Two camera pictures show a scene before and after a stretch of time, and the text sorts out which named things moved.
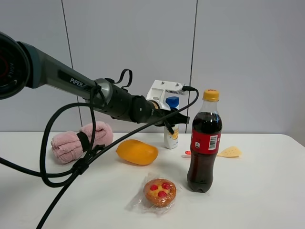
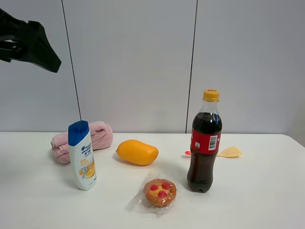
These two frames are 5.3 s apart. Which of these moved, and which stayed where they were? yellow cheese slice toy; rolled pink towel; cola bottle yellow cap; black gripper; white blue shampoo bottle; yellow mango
Moved: black gripper; white blue shampoo bottle
Stayed: cola bottle yellow cap; yellow cheese slice toy; rolled pink towel; yellow mango
